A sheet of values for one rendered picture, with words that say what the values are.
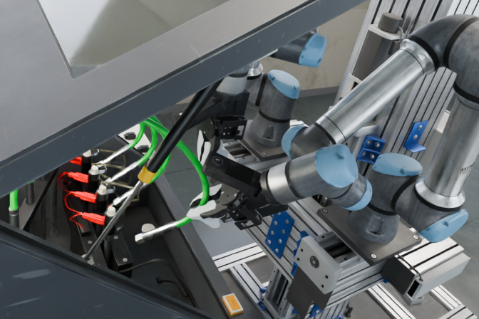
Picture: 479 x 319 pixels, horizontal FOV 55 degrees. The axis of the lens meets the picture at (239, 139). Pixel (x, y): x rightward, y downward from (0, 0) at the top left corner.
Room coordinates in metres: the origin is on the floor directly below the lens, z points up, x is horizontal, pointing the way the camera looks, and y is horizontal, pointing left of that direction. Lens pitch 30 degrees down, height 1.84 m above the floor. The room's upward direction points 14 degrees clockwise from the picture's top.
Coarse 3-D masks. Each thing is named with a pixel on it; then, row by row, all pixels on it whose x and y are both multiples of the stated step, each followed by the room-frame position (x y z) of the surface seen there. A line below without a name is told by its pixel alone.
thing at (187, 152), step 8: (152, 120) 0.73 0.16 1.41; (152, 128) 0.73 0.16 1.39; (160, 128) 0.73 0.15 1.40; (184, 144) 0.75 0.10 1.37; (184, 152) 0.74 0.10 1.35; (192, 152) 0.75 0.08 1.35; (192, 160) 0.75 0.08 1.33; (200, 168) 0.75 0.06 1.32; (200, 176) 0.75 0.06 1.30; (208, 184) 0.76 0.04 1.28; (16, 192) 0.68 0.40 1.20; (208, 192) 0.76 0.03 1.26; (16, 200) 0.68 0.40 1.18; (16, 208) 0.68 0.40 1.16; (176, 224) 0.75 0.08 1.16; (184, 224) 0.75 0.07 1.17
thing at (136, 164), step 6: (156, 132) 1.01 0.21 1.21; (156, 138) 1.01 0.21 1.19; (156, 144) 1.01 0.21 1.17; (150, 150) 1.00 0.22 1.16; (144, 156) 1.00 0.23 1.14; (138, 162) 0.99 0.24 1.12; (126, 168) 0.97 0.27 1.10; (132, 168) 0.98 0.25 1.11; (120, 174) 0.96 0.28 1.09; (126, 174) 0.97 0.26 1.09; (108, 180) 0.95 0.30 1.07; (114, 180) 0.95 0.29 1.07; (108, 186) 0.94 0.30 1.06
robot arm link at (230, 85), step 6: (228, 78) 0.87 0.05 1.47; (234, 78) 0.87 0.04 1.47; (240, 78) 0.88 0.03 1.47; (246, 78) 0.90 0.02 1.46; (222, 84) 0.87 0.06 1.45; (228, 84) 0.87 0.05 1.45; (234, 84) 0.87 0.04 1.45; (240, 84) 0.88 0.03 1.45; (216, 90) 0.88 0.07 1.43; (222, 90) 0.87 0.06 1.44; (228, 90) 0.87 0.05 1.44; (234, 90) 0.87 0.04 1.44; (240, 90) 0.89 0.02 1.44
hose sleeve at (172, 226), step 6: (174, 222) 0.75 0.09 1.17; (156, 228) 0.74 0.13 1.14; (162, 228) 0.74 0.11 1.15; (168, 228) 0.74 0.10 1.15; (174, 228) 0.74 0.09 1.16; (144, 234) 0.73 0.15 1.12; (150, 234) 0.73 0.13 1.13; (156, 234) 0.73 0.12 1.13; (162, 234) 0.74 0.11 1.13; (144, 240) 0.73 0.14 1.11
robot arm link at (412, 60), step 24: (432, 24) 1.01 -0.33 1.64; (456, 24) 0.98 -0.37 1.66; (408, 48) 0.98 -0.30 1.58; (432, 48) 0.97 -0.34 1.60; (384, 72) 0.95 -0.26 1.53; (408, 72) 0.95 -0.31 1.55; (432, 72) 0.98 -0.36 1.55; (360, 96) 0.91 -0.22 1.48; (384, 96) 0.92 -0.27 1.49; (336, 120) 0.88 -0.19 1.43; (360, 120) 0.89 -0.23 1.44; (288, 144) 0.86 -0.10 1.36; (312, 144) 0.84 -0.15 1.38
